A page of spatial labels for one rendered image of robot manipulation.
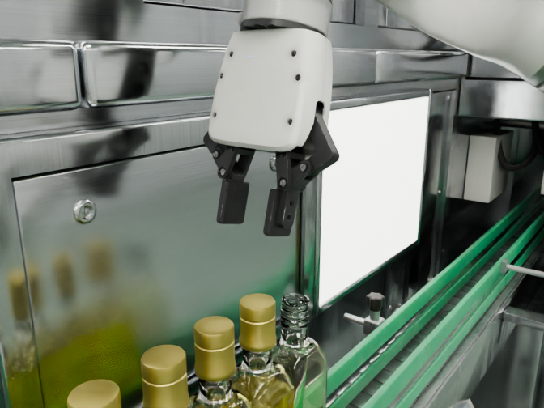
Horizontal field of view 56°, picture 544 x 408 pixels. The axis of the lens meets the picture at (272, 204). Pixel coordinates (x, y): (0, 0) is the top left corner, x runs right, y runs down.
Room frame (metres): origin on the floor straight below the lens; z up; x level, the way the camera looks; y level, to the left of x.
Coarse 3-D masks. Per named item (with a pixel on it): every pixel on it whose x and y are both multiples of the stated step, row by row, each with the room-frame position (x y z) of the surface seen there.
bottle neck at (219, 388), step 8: (200, 384) 0.38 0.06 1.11; (208, 384) 0.38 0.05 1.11; (216, 384) 0.38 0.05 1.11; (224, 384) 0.38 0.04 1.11; (200, 392) 0.38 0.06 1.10; (208, 392) 0.38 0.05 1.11; (216, 392) 0.38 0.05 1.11; (224, 392) 0.38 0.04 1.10; (208, 400) 0.38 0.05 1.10; (216, 400) 0.38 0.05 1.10; (224, 400) 0.38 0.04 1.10
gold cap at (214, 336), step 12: (204, 324) 0.39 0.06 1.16; (216, 324) 0.39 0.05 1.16; (228, 324) 0.39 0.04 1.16; (204, 336) 0.37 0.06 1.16; (216, 336) 0.37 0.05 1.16; (228, 336) 0.38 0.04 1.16; (204, 348) 0.38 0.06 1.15; (216, 348) 0.37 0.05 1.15; (228, 348) 0.38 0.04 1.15; (204, 360) 0.37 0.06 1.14; (216, 360) 0.37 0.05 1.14; (228, 360) 0.38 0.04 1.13; (204, 372) 0.38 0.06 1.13; (216, 372) 0.37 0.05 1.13; (228, 372) 0.38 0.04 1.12
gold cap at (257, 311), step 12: (240, 300) 0.44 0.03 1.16; (252, 300) 0.44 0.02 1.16; (264, 300) 0.44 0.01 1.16; (240, 312) 0.43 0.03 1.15; (252, 312) 0.42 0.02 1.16; (264, 312) 0.42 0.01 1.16; (240, 324) 0.43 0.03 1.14; (252, 324) 0.42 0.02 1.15; (264, 324) 0.42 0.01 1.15; (240, 336) 0.43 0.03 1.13; (252, 336) 0.42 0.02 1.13; (264, 336) 0.42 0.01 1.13; (252, 348) 0.42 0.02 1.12; (264, 348) 0.42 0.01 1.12
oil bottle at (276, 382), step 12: (240, 372) 0.43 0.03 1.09; (252, 372) 0.42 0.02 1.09; (264, 372) 0.42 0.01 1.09; (276, 372) 0.43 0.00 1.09; (240, 384) 0.42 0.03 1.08; (252, 384) 0.41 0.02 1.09; (264, 384) 0.41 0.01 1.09; (276, 384) 0.42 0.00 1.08; (288, 384) 0.43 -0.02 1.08; (252, 396) 0.41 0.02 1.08; (264, 396) 0.41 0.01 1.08; (276, 396) 0.41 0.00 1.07; (288, 396) 0.43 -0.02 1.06
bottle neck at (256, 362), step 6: (246, 354) 0.43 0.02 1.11; (252, 354) 0.42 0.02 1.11; (258, 354) 0.42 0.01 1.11; (264, 354) 0.42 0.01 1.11; (270, 354) 0.43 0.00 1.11; (246, 360) 0.43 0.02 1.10; (252, 360) 0.42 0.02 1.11; (258, 360) 0.42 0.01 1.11; (264, 360) 0.42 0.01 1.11; (270, 360) 0.43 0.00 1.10; (246, 366) 0.43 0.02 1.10; (252, 366) 0.42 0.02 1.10; (258, 366) 0.42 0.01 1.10; (264, 366) 0.42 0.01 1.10; (270, 366) 0.43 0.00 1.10; (258, 372) 0.42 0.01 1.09
